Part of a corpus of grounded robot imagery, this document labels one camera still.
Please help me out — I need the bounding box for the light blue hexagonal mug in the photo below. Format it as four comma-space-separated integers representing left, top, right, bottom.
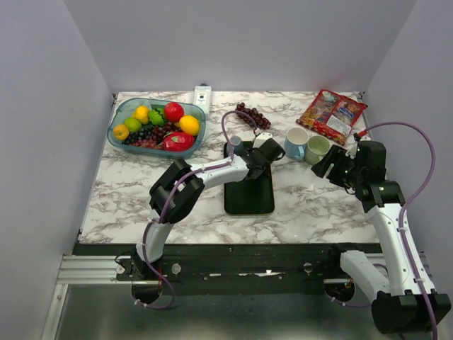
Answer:
284, 127, 309, 160

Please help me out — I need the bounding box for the light green ceramic mug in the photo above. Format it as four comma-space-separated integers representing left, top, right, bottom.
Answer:
304, 135, 331, 165

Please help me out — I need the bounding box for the green lime with zigzag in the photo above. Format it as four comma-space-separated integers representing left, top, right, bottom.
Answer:
148, 107, 166, 127

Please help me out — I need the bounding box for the red dragon fruit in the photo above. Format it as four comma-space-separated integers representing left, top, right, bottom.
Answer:
156, 132, 195, 152

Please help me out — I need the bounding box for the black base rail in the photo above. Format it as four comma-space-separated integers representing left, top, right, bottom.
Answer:
118, 243, 386, 296

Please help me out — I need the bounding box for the loose red grape bunch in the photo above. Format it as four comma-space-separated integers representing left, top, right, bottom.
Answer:
236, 103, 271, 130

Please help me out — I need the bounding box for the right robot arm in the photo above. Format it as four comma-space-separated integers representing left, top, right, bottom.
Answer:
311, 141, 452, 336

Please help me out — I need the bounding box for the orange fruit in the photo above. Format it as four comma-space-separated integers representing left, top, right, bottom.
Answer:
178, 115, 200, 136
113, 124, 130, 141

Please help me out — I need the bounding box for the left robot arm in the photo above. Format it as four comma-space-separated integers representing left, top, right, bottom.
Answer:
132, 139, 285, 280

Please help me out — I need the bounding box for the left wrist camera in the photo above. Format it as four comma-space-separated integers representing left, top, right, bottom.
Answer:
252, 132, 273, 148

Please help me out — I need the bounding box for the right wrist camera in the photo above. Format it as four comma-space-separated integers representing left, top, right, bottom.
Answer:
345, 143, 359, 159

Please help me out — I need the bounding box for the red apple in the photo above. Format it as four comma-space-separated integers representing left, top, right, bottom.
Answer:
164, 102, 185, 123

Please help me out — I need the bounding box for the dark grape bunch in basket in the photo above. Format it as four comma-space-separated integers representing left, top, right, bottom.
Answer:
121, 123, 182, 149

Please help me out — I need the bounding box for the yellow lemon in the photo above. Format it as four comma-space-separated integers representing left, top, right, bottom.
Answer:
132, 106, 149, 125

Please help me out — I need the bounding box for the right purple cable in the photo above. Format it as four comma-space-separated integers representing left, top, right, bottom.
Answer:
353, 121, 440, 340

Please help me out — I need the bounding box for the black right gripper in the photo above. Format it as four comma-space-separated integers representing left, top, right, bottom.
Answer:
311, 143, 364, 190

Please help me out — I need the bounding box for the grey-blue small cup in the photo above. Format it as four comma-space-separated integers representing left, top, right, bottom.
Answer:
230, 135, 243, 152

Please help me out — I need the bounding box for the teal plastic fruit basket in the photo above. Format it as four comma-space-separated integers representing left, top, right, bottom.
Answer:
107, 98, 206, 159

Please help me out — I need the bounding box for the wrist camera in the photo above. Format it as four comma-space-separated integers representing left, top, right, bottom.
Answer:
252, 132, 273, 148
345, 143, 359, 159

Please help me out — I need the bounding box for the black rectangular tray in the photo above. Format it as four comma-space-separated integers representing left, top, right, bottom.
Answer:
223, 141, 275, 217

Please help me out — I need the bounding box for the red snack packet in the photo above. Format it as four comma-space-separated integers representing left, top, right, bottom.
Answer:
296, 89, 367, 146

